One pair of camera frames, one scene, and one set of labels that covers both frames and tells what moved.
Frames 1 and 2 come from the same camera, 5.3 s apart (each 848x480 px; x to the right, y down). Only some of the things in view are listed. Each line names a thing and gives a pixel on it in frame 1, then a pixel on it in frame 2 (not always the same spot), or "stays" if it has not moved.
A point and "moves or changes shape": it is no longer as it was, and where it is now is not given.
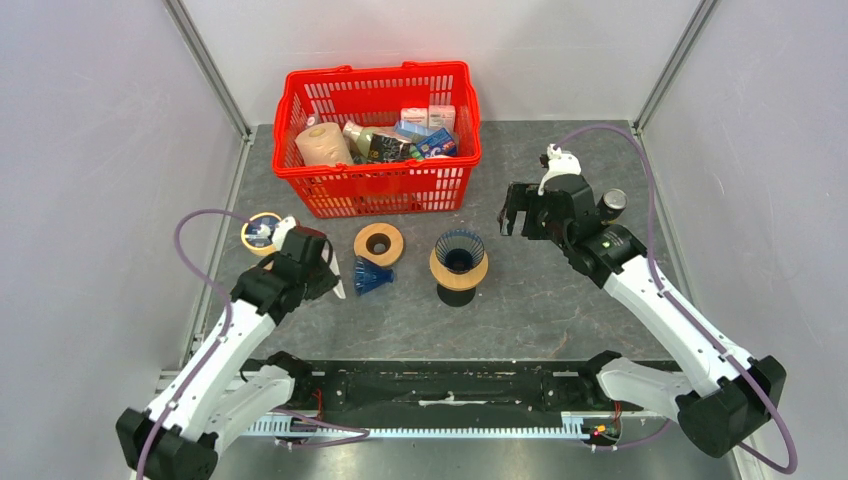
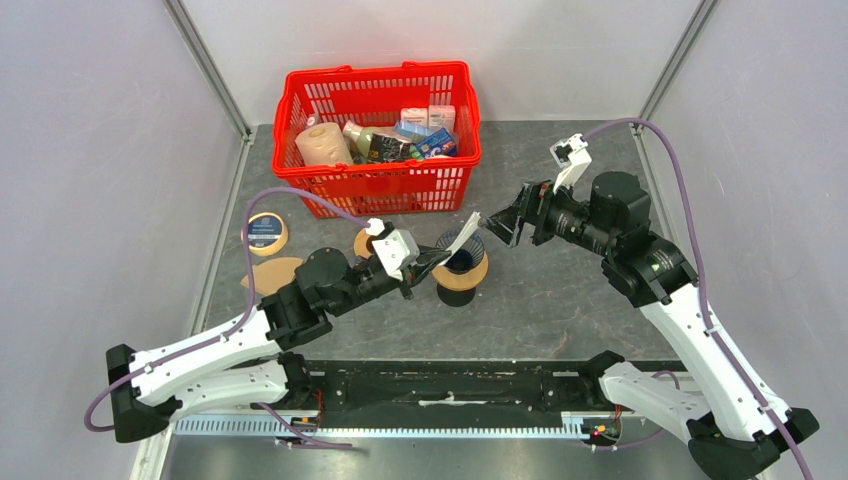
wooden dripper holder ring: (458, 281) stays
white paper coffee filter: (339, 290) moves or changes shape
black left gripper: (328, 281) → (415, 273)
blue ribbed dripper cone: (459, 250) stays
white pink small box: (417, 115) stays
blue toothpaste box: (438, 143) stays
